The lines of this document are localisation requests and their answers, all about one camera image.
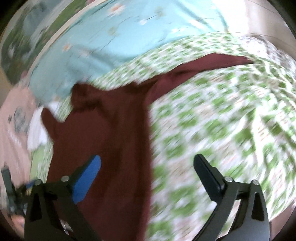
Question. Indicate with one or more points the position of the green white checkered quilt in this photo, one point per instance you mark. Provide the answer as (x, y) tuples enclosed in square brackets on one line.
[(242, 119)]

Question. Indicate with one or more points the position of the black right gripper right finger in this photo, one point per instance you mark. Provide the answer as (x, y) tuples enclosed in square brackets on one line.
[(251, 220)]

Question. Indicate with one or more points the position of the pink heart pillow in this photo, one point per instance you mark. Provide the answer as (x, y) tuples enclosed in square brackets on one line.
[(16, 114)]

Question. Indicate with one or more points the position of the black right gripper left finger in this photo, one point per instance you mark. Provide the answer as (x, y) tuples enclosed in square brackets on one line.
[(52, 213)]

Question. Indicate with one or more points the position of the green floral headboard panel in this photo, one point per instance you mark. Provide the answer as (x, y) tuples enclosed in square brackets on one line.
[(30, 30)]

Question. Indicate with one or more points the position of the light blue floral duvet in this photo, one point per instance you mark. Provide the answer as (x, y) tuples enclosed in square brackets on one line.
[(113, 33)]

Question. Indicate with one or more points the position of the dark red knit garment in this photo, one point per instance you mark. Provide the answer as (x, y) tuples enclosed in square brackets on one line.
[(114, 125)]

